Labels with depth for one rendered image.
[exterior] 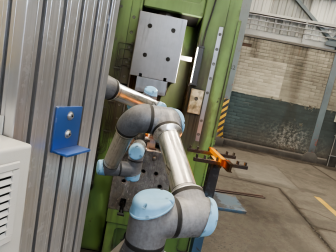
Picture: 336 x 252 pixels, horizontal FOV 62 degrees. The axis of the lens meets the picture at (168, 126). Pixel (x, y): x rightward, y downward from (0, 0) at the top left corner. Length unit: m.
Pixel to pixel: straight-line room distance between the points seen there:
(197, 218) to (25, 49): 0.60
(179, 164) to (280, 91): 7.22
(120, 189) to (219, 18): 1.31
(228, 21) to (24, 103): 1.71
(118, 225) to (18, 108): 1.63
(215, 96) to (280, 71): 6.14
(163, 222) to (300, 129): 7.66
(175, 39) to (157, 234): 1.32
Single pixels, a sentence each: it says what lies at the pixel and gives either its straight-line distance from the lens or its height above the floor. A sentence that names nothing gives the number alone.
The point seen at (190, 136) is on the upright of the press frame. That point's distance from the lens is 2.01.
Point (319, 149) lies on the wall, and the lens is 8.61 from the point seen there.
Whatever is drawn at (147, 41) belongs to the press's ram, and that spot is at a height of 1.59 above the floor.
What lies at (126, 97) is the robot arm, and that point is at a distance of 1.24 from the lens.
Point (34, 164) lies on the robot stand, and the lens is 0.56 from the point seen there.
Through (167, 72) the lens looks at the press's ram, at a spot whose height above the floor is 1.42.
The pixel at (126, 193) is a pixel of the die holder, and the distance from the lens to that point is 1.94.
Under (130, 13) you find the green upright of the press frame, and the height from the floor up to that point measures 1.76.
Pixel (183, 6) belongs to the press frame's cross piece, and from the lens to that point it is 2.04.
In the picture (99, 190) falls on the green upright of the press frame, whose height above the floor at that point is 0.49.
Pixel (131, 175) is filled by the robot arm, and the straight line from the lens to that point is 1.41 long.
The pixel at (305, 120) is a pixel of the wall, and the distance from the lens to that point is 8.34.
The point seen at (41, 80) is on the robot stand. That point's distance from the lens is 0.52.
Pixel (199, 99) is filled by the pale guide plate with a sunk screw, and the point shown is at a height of 1.29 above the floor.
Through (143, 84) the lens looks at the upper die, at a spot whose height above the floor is 1.32.
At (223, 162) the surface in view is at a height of 1.00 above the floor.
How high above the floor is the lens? 1.36
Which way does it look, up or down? 9 degrees down
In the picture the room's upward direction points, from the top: 11 degrees clockwise
